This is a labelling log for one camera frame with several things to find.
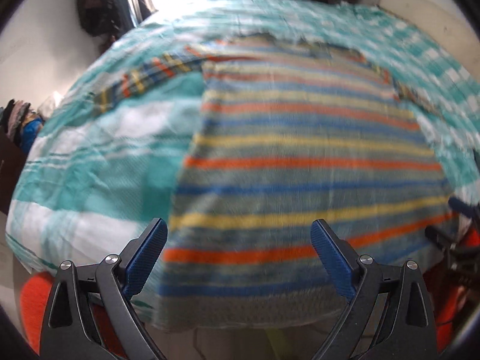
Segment teal white plaid bedspread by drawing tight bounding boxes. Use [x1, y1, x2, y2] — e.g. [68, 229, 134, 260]
[5, 0, 480, 323]

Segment hanging clothes pile left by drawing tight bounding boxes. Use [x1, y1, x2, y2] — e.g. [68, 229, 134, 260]
[1, 99, 45, 155]

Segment orange red trousers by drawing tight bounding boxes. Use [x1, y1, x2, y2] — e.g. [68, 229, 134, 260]
[18, 227, 480, 360]

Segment striped knit sweater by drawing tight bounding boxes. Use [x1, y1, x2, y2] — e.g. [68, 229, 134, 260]
[95, 34, 456, 332]

